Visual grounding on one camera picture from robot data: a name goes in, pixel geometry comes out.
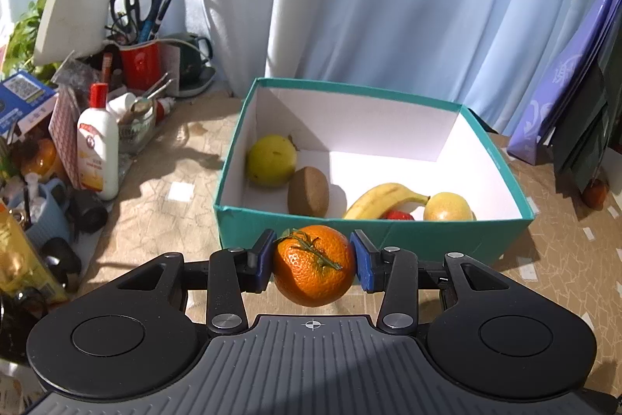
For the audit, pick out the teal cardboard box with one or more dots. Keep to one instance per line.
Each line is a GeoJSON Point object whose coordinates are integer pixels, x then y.
{"type": "Point", "coordinates": [369, 123]}

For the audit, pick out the yellow packet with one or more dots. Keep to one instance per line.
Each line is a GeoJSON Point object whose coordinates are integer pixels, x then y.
{"type": "Point", "coordinates": [24, 259]}

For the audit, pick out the white bottle red cap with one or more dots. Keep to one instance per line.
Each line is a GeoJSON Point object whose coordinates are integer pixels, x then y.
{"type": "Point", "coordinates": [97, 152]}

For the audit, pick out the white panel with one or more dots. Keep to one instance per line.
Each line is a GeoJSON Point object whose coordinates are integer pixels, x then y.
{"type": "Point", "coordinates": [73, 1]}

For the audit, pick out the red checkered card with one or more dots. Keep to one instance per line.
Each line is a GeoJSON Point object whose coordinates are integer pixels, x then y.
{"type": "Point", "coordinates": [65, 138]}

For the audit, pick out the black pen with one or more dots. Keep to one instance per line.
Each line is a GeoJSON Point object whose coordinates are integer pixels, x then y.
{"type": "Point", "coordinates": [167, 4]}

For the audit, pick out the small red-orange ball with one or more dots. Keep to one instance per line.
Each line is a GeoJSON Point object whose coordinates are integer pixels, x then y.
{"type": "Point", "coordinates": [595, 195]}

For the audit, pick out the orange mandarin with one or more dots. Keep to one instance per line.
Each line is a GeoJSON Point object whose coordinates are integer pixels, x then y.
{"type": "Point", "coordinates": [311, 276]}

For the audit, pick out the yellow pear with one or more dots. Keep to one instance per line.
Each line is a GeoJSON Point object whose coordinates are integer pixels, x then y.
{"type": "Point", "coordinates": [447, 207]}

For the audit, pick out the metal spoon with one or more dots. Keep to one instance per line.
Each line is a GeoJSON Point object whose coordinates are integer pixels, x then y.
{"type": "Point", "coordinates": [143, 104]}

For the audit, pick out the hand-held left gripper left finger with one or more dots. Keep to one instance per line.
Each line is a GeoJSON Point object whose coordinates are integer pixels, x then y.
{"type": "Point", "coordinates": [265, 260]}

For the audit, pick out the red mug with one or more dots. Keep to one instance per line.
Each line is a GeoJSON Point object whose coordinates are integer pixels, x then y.
{"type": "Point", "coordinates": [141, 65]}

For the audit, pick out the yellow banana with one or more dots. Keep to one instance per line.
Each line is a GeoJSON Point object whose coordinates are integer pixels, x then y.
{"type": "Point", "coordinates": [379, 198]}

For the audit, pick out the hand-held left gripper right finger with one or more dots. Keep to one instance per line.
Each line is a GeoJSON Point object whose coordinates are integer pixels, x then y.
{"type": "Point", "coordinates": [362, 260]}

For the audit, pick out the blue cardboard box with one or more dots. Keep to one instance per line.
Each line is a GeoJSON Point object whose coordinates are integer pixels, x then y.
{"type": "Point", "coordinates": [22, 96]}

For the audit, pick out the dark green teapot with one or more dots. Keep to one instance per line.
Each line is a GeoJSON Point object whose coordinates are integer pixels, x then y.
{"type": "Point", "coordinates": [187, 55]}

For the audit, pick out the light blue mug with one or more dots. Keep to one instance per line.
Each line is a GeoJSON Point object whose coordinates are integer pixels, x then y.
{"type": "Point", "coordinates": [46, 220]}

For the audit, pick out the brown kiwi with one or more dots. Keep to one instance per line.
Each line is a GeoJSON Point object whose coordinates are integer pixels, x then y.
{"type": "Point", "coordinates": [308, 191]}

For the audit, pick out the purple paper bag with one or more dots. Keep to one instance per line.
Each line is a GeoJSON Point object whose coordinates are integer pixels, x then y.
{"type": "Point", "coordinates": [559, 104]}

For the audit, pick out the black cylinder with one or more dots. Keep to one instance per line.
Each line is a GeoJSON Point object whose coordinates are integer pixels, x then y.
{"type": "Point", "coordinates": [60, 259]}
{"type": "Point", "coordinates": [90, 212]}

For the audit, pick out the glass jar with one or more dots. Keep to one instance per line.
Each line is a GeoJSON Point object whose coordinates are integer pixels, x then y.
{"type": "Point", "coordinates": [136, 133]}

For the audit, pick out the dark green paper bag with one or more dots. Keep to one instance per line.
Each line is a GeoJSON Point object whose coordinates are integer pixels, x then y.
{"type": "Point", "coordinates": [583, 142]}

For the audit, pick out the red strawberry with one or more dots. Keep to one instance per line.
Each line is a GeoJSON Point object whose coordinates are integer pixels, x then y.
{"type": "Point", "coordinates": [398, 215]}

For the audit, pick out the blue pen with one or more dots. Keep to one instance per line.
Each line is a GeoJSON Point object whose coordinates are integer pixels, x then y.
{"type": "Point", "coordinates": [151, 19]}

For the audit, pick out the green apple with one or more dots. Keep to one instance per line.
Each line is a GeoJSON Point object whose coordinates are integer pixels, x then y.
{"type": "Point", "coordinates": [269, 160]}

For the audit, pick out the orange round packet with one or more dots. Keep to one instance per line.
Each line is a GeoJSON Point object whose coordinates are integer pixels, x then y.
{"type": "Point", "coordinates": [41, 157]}

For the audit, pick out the green potted plant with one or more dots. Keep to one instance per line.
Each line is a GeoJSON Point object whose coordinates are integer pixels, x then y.
{"type": "Point", "coordinates": [24, 36]}

